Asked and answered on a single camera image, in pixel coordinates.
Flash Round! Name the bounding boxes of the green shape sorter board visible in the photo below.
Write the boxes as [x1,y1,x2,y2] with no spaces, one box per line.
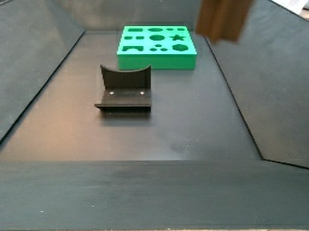
[117,25,196,69]

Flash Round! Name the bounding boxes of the brown star prism block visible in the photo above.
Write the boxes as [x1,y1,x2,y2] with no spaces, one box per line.
[195,0,254,43]

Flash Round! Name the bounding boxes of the black curved holder bracket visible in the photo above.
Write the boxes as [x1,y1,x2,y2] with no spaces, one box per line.
[93,66,152,110]

